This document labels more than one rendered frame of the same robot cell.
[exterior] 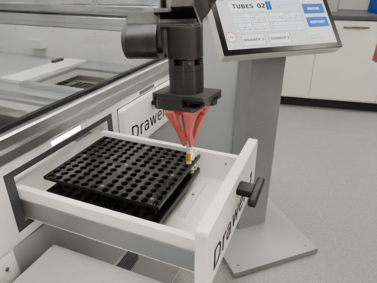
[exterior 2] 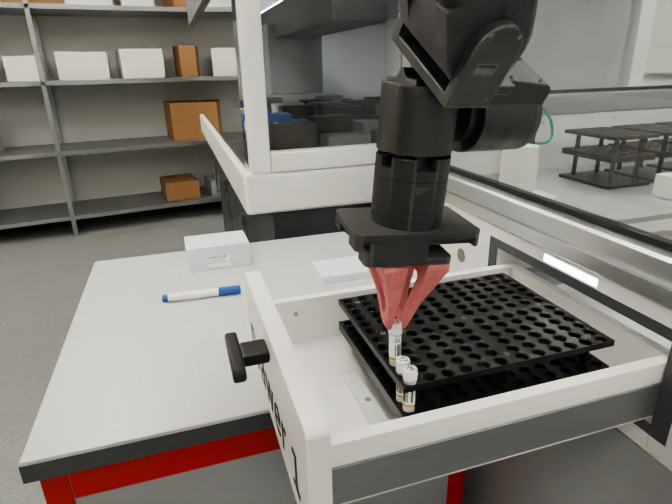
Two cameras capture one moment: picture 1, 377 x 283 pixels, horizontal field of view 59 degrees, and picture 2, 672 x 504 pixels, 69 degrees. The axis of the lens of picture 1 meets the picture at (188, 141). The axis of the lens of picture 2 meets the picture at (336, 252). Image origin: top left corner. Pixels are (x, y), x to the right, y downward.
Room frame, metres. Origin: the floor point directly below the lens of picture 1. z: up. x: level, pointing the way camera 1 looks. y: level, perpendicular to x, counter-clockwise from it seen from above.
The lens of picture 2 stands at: (0.79, -0.28, 1.15)
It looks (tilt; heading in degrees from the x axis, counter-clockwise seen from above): 21 degrees down; 140
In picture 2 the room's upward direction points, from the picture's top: 1 degrees counter-clockwise
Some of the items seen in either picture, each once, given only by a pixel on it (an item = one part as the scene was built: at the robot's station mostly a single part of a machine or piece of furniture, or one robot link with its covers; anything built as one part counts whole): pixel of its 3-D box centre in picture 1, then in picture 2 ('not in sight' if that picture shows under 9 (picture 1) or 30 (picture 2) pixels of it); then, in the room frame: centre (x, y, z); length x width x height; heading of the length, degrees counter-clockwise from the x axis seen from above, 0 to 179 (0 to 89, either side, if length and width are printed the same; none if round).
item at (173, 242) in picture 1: (123, 181); (468, 346); (0.53, 0.12, 0.86); 0.40 x 0.26 x 0.06; 67
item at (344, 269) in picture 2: not in sight; (346, 268); (0.10, 0.32, 0.77); 0.13 x 0.09 x 0.02; 67
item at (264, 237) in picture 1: (259, 145); not in sight; (1.37, -0.33, 0.51); 0.50 x 0.45 x 1.02; 20
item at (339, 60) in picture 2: not in sight; (346, 69); (-0.88, 1.20, 1.13); 1.78 x 1.14 x 0.45; 157
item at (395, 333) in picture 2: (189, 153); (395, 344); (0.53, 0.00, 0.92); 0.01 x 0.01 x 0.05
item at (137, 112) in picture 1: (151, 112); not in sight; (0.86, 0.10, 0.87); 0.29 x 0.02 x 0.11; 157
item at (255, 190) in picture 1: (249, 190); (248, 353); (0.44, -0.10, 0.91); 0.07 x 0.04 x 0.01; 157
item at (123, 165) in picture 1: (127, 179); (461, 344); (0.53, 0.11, 0.87); 0.22 x 0.18 x 0.06; 67
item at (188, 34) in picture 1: (181, 41); (423, 117); (0.55, 0.01, 1.11); 0.07 x 0.06 x 0.07; 76
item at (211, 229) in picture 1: (231, 202); (278, 377); (0.45, -0.07, 0.87); 0.29 x 0.02 x 0.11; 157
